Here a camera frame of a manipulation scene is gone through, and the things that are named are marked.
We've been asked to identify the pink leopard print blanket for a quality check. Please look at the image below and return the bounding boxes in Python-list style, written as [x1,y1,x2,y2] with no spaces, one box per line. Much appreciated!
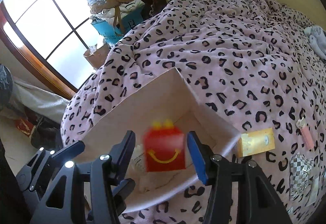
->
[61,0,325,223]

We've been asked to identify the window with dark frame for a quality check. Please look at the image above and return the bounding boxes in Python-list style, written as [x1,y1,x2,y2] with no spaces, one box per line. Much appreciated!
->
[1,0,99,92]

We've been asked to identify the white cardboard box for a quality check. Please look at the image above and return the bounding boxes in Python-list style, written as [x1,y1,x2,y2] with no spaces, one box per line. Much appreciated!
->
[75,68,240,213]

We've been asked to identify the checkered silver pouch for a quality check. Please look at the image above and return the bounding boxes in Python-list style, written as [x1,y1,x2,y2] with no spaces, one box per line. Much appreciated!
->
[290,153,319,206]

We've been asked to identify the pink tube item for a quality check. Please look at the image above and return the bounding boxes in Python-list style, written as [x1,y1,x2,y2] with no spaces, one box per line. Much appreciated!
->
[296,117,314,150]

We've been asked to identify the red happy meal box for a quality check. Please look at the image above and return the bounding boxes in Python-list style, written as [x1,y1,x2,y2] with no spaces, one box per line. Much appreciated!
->
[143,119,186,172]

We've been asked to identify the teal storage box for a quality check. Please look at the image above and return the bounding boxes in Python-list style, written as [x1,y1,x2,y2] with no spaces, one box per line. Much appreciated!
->
[91,6,144,45]

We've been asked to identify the gold foil packet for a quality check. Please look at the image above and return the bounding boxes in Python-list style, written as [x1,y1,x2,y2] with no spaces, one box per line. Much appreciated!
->
[237,128,275,158]

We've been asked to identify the grey cloth on floor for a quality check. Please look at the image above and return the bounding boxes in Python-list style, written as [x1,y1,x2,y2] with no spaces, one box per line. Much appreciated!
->
[14,77,70,123]

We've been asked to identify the brown paper bag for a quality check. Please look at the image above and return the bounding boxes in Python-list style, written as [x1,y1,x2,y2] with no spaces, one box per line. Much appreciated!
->
[83,43,110,70]

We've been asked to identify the light blue clothes on bed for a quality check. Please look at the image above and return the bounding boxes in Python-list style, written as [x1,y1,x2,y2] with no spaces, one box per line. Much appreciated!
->
[303,25,326,60]

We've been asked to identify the pile of folded clothes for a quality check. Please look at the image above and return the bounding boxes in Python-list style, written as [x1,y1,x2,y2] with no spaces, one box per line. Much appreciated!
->
[87,0,145,24]

